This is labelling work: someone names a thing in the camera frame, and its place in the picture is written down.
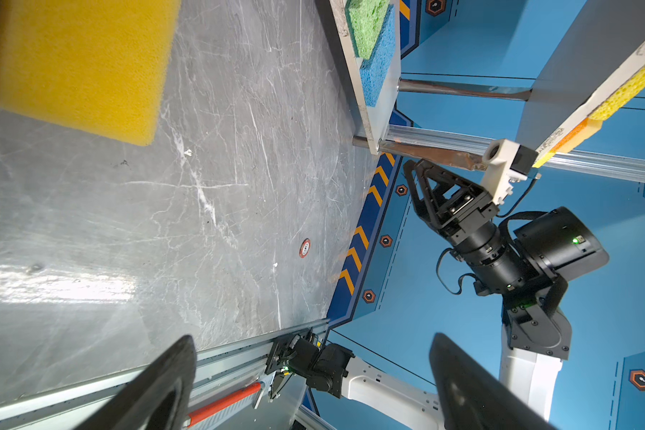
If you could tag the blue cellulose sponge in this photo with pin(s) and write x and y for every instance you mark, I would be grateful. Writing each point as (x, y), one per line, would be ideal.
(374, 70)

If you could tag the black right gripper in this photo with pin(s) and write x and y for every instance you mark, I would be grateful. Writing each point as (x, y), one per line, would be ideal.
(461, 212)

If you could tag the aluminium right corner post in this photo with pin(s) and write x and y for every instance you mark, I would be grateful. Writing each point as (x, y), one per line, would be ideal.
(589, 163)

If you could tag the yellow cellulose sponge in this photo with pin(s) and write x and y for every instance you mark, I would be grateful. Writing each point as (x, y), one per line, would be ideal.
(620, 97)

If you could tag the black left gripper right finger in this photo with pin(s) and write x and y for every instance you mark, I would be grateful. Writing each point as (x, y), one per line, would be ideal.
(519, 398)

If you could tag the green cellulose sponge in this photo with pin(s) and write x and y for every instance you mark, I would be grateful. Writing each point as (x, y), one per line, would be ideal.
(365, 18)

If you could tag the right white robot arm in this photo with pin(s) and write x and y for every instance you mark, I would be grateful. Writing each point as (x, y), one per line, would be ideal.
(416, 299)

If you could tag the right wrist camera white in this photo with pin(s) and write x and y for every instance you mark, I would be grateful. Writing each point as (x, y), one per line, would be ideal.
(506, 163)

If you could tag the small orange-yellow sponge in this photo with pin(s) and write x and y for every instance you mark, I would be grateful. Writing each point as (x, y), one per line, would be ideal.
(95, 66)

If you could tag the red handled tool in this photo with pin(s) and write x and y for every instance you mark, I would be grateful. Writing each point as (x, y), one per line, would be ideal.
(221, 410)

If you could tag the small red ring marker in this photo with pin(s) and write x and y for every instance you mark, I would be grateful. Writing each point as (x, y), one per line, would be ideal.
(305, 248)

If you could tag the orange-yellow thick sponge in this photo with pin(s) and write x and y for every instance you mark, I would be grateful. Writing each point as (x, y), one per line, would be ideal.
(577, 136)

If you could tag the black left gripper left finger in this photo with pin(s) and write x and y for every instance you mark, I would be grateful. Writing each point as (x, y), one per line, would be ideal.
(156, 399)

